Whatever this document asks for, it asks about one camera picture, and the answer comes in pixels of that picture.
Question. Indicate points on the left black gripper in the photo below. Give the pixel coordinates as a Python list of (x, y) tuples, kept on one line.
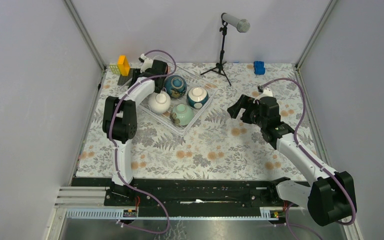
[(146, 71)]

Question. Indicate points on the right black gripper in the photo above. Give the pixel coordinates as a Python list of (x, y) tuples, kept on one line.
[(234, 110)]

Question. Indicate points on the light green celadon bowl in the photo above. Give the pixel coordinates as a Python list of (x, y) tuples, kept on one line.
[(181, 115)]

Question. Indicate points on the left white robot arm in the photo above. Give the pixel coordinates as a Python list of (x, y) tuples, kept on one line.
[(120, 122)]

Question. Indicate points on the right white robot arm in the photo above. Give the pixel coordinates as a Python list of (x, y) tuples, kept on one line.
[(330, 196)]

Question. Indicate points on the dark teal floral bowl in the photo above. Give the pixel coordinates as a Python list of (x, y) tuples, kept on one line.
[(175, 86)]

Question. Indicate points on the white ribbed bowl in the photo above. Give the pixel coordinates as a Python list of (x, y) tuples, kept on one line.
[(159, 103)]

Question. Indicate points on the yellow toy block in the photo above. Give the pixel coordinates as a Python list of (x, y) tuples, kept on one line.
[(123, 65)]

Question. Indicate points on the dark grey building plate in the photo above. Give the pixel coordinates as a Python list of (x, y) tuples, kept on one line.
[(123, 79)]

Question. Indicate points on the blue toy block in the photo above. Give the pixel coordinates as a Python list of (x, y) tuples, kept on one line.
[(259, 67)]

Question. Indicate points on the teal white spotted bowl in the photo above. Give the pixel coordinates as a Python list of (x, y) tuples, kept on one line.
[(197, 97)]

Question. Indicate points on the lime green toy block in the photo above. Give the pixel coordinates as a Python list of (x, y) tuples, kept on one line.
[(114, 68)]

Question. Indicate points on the grey microphone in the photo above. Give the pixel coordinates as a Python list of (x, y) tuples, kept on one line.
[(241, 25)]

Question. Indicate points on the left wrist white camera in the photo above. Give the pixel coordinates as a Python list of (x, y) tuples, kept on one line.
[(146, 62)]

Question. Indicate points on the wrist white camera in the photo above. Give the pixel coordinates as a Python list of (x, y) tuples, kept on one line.
[(264, 92), (146, 62)]

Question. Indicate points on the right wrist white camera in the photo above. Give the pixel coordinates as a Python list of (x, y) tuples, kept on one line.
[(264, 92)]

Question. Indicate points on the white wire dish rack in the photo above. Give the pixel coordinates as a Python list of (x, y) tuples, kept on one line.
[(192, 80)]

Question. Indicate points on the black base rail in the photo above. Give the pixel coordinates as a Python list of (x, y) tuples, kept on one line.
[(188, 197)]

